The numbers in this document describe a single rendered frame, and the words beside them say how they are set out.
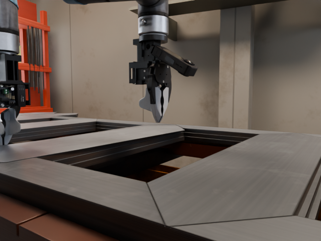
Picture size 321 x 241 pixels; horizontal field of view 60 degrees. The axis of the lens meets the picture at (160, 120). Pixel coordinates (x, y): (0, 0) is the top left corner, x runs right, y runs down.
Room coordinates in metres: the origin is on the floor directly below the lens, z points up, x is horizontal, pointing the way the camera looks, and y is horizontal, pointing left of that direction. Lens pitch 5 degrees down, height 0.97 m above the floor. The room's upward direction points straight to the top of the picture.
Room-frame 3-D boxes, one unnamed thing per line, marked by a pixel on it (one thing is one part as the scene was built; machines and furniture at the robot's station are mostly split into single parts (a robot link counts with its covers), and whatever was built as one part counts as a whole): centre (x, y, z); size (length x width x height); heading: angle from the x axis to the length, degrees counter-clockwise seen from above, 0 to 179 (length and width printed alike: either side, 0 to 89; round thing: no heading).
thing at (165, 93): (0.72, 0.01, 0.95); 0.06 x 0.03 x 0.09; 57
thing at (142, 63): (0.71, 0.02, 1.05); 0.09 x 0.08 x 0.12; 57
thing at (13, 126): (0.65, 0.35, 0.90); 0.06 x 0.03 x 0.09; 56
